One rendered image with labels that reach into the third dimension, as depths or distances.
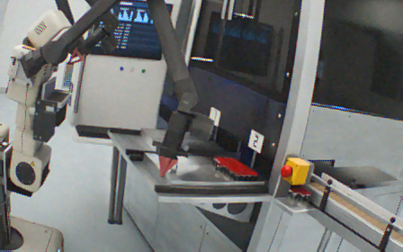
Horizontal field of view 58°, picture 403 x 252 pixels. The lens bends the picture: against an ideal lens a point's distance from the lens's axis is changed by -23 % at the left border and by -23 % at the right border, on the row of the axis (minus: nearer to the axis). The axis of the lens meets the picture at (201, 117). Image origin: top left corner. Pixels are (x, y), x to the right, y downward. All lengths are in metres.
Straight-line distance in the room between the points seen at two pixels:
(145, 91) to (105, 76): 0.23
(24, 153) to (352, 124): 1.28
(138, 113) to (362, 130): 1.18
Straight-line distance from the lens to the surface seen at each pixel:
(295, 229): 1.67
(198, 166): 1.69
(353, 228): 1.34
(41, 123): 1.60
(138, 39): 2.23
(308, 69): 1.44
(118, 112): 2.27
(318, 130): 1.53
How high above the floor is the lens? 1.38
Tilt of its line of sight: 11 degrees down
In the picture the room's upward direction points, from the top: 11 degrees clockwise
